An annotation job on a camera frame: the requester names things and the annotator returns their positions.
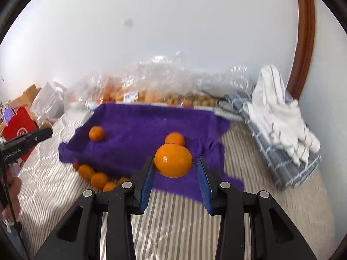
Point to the white plastic bag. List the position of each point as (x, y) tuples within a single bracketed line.
[(48, 103)]

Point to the red paper bag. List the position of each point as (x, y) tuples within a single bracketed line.
[(19, 126)]

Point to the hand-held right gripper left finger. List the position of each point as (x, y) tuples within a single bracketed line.
[(146, 187)]

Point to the grey striped bed sheet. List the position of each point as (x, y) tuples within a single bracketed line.
[(176, 235)]

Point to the brown wooden door frame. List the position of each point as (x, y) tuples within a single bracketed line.
[(305, 32)]

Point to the clear plastic bag of oranges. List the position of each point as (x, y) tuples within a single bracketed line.
[(119, 92)]

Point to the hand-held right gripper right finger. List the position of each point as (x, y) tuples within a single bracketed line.
[(203, 187)]

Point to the purple paper bag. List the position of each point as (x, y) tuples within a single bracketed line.
[(7, 113)]

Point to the small reddish fruit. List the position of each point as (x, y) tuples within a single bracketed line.
[(76, 165)]

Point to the purple towel lined tray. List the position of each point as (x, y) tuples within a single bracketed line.
[(141, 130)]

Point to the cardboard box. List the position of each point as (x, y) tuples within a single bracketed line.
[(29, 92)]

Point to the clear plastic bag of walnuts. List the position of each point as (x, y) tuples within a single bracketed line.
[(189, 98)]

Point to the blue plaid folded cloth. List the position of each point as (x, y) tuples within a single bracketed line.
[(282, 168)]

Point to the large orange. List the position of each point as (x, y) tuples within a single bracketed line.
[(173, 160)]

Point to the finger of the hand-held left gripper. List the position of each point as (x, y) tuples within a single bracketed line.
[(35, 136)]

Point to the white striped towel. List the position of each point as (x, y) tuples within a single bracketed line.
[(273, 113)]

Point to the person's left hand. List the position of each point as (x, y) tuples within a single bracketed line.
[(15, 192)]

